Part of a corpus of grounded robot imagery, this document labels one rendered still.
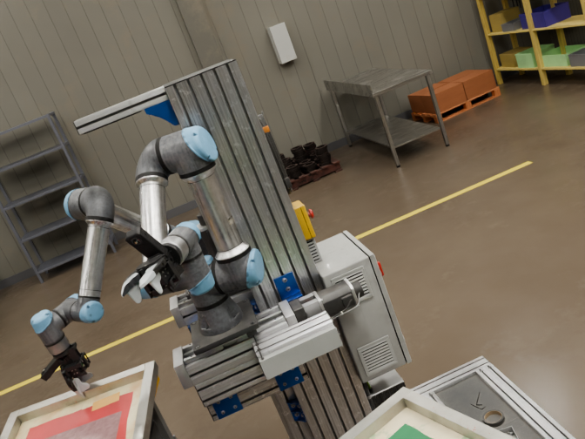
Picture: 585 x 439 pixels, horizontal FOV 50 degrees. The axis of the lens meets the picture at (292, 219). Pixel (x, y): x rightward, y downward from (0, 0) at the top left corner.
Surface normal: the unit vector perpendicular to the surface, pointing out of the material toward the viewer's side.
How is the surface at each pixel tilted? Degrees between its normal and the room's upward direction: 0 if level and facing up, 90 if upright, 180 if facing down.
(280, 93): 90
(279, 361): 90
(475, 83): 90
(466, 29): 90
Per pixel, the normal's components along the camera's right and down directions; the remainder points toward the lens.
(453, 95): 0.27, 0.22
